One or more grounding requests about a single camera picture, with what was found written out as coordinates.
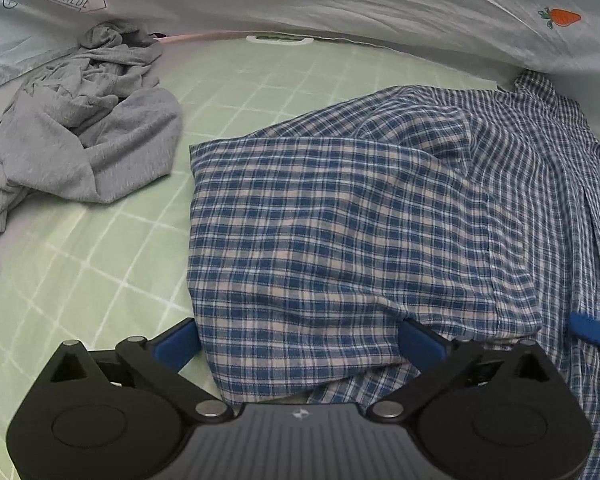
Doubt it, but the grey crumpled t-shirt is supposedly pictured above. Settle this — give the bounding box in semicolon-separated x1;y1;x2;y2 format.
0;22;183;234

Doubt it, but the grey carrot print storage bag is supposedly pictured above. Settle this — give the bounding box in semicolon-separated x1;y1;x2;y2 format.
0;0;600;139

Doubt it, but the blue white plaid shirt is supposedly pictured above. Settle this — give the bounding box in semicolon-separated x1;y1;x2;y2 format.
188;72;600;479

